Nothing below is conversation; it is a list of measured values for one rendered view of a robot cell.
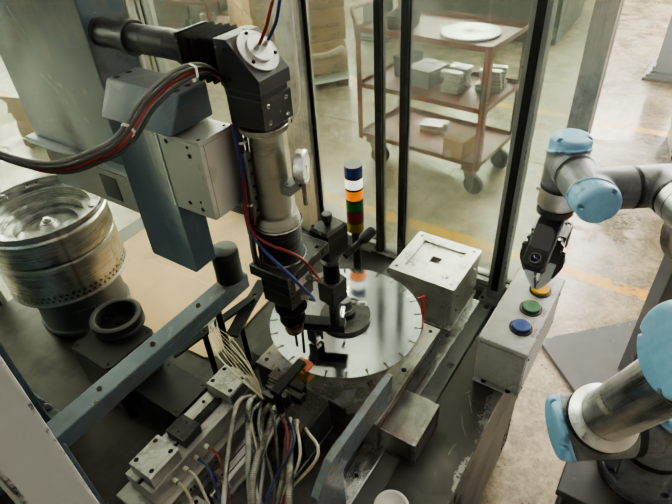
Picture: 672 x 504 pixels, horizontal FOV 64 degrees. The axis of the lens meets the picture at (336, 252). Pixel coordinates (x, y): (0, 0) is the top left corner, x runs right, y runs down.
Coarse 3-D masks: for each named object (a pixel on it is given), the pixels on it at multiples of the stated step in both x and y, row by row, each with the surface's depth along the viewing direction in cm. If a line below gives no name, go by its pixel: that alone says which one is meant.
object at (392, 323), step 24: (360, 288) 123; (384, 288) 123; (312, 312) 118; (384, 312) 117; (408, 312) 116; (288, 336) 113; (336, 336) 112; (360, 336) 112; (384, 336) 111; (408, 336) 111; (288, 360) 108; (312, 360) 107; (336, 360) 107; (360, 360) 107; (384, 360) 106
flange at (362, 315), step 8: (320, 312) 117; (328, 312) 116; (352, 312) 114; (360, 312) 116; (368, 312) 116; (352, 320) 114; (360, 320) 114; (368, 320) 114; (352, 328) 112; (360, 328) 112
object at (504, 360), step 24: (528, 288) 128; (552, 288) 127; (504, 312) 122; (552, 312) 129; (480, 336) 117; (504, 336) 116; (528, 336) 116; (480, 360) 121; (504, 360) 117; (528, 360) 115; (504, 384) 121
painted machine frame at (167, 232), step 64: (0, 0) 89; (64, 0) 79; (64, 64) 89; (128, 64) 88; (64, 128) 100; (128, 192) 100; (192, 256) 87; (192, 320) 105; (128, 384) 95; (64, 448) 87
